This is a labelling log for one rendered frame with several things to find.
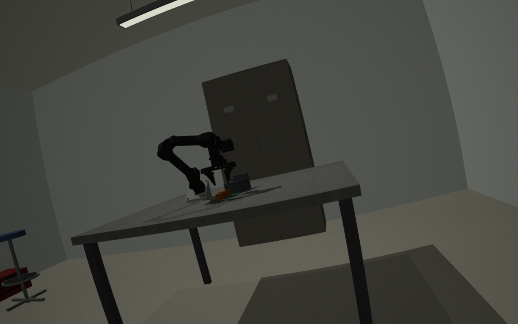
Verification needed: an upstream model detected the orange l-shaped part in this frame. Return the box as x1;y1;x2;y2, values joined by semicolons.
216;190;231;200

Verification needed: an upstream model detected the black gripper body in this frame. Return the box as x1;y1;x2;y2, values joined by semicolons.
201;153;236;174

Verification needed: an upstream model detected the green flat mat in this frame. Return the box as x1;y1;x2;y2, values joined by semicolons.
223;173;251;199

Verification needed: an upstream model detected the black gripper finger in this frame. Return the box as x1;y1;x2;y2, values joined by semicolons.
224;168;233;183
204;172;216;186

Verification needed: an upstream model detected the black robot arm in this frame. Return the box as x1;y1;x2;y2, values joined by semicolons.
157;132;234;195

